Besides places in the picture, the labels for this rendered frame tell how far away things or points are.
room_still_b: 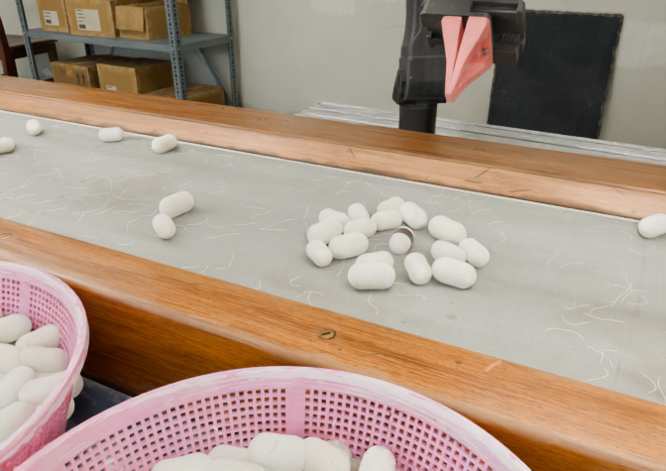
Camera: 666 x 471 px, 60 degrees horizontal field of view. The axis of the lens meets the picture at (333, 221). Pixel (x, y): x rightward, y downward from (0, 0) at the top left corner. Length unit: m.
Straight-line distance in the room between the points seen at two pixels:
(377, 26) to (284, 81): 0.59
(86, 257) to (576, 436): 0.36
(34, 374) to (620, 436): 0.35
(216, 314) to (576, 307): 0.26
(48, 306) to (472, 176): 0.44
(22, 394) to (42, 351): 0.04
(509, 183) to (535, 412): 0.36
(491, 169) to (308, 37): 2.34
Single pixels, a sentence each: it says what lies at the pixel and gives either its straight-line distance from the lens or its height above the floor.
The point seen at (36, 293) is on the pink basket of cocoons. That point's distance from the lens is 0.48.
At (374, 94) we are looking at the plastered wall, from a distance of 2.83.
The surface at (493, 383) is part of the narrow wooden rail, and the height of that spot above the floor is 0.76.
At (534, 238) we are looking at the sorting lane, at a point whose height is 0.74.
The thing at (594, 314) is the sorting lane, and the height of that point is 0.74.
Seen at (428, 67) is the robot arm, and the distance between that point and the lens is 0.94.
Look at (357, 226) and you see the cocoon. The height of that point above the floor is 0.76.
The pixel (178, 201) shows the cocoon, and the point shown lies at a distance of 0.59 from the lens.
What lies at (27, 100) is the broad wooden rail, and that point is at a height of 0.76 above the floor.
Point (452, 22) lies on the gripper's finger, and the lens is 0.62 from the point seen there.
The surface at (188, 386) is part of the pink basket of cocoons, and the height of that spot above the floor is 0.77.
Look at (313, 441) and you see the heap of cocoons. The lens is 0.34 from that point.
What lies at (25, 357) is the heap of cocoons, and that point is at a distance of 0.44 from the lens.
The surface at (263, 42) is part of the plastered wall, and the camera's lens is 3.11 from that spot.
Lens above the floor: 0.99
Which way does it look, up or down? 26 degrees down
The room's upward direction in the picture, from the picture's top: straight up
